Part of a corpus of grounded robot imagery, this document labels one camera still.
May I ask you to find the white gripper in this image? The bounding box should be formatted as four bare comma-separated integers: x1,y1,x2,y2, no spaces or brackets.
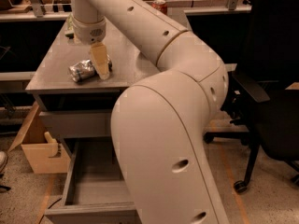
72,17,109,80

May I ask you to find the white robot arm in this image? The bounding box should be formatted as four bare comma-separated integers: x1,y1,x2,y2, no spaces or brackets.
72,0,229,224

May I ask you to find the grey drawer cabinet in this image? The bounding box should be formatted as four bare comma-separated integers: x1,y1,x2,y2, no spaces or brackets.
26,22,159,153

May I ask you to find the orange soda can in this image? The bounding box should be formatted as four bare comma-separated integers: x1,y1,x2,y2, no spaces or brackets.
151,0,167,15

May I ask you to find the grey top drawer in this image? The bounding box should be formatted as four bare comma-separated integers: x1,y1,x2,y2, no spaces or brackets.
39,110,111,139

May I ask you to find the open grey middle drawer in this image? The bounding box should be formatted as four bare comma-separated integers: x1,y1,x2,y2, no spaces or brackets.
45,137,141,224

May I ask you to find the green chip bag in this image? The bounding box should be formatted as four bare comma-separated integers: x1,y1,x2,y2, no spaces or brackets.
64,15,74,39

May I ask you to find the light wooden box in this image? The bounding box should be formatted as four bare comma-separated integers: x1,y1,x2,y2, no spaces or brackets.
8,102,70,174

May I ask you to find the white shoe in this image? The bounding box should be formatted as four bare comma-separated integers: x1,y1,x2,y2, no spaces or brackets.
0,151,8,173

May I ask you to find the black office chair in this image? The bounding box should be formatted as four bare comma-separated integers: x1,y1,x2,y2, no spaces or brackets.
204,0,299,194

